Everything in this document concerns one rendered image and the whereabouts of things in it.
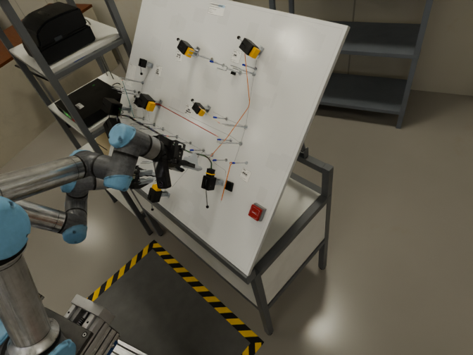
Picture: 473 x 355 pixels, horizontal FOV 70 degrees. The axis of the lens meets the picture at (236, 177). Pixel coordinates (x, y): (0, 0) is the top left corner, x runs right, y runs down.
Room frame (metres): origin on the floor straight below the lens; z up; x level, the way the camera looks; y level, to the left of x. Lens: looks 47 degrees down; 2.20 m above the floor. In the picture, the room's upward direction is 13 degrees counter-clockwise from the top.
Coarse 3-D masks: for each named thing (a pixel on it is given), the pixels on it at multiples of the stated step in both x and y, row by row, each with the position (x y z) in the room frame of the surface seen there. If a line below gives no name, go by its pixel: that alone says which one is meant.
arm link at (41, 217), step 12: (24, 204) 0.78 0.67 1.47; (36, 204) 0.79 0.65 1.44; (36, 216) 0.75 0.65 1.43; (48, 216) 0.76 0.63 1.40; (60, 216) 0.78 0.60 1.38; (72, 216) 0.79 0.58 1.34; (84, 216) 0.82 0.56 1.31; (48, 228) 0.74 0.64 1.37; (60, 228) 0.75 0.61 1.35; (72, 228) 0.75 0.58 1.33; (84, 228) 0.76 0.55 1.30; (72, 240) 0.73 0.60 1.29
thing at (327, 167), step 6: (306, 150) 1.14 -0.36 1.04; (300, 156) 1.15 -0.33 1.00; (306, 156) 1.14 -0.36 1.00; (312, 156) 1.14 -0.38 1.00; (300, 162) 1.15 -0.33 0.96; (306, 162) 1.12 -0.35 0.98; (312, 162) 1.10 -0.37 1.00; (318, 162) 1.09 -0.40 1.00; (318, 168) 1.06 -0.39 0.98; (324, 168) 1.04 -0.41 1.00; (330, 168) 1.03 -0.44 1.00; (324, 174) 1.04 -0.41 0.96; (330, 174) 1.02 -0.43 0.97; (324, 180) 1.03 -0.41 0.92; (330, 180) 1.03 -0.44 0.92; (324, 186) 1.03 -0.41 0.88; (330, 186) 1.03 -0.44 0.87; (324, 192) 1.03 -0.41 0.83; (330, 192) 1.03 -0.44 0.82
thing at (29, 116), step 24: (0, 48) 3.98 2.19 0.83; (0, 72) 3.51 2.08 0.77; (96, 72) 4.38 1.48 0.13; (0, 96) 3.38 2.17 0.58; (24, 96) 3.55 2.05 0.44; (48, 96) 3.74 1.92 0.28; (0, 120) 3.25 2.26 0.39; (24, 120) 3.41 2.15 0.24; (48, 120) 3.60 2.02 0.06; (0, 144) 3.11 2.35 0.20; (24, 144) 3.27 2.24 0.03
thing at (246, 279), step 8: (144, 192) 1.29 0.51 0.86; (160, 208) 1.16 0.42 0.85; (168, 216) 1.11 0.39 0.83; (176, 224) 1.07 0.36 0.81; (192, 232) 0.96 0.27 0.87; (200, 240) 0.90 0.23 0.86; (208, 248) 0.85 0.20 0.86; (216, 256) 0.82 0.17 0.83; (224, 264) 0.78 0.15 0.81; (232, 264) 0.74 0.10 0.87; (240, 272) 0.70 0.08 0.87; (248, 280) 0.67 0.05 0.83
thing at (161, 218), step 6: (138, 198) 1.58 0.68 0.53; (144, 204) 1.53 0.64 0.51; (150, 204) 1.43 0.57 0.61; (150, 210) 1.48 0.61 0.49; (156, 210) 1.37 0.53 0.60; (156, 216) 1.43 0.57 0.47; (162, 216) 1.34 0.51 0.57; (162, 222) 1.39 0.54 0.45; (168, 222) 1.29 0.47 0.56; (168, 228) 1.34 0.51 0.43; (174, 228) 1.26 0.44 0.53; (180, 228) 1.17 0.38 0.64; (174, 234) 1.30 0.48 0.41; (180, 234) 1.21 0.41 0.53; (186, 240) 1.17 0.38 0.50
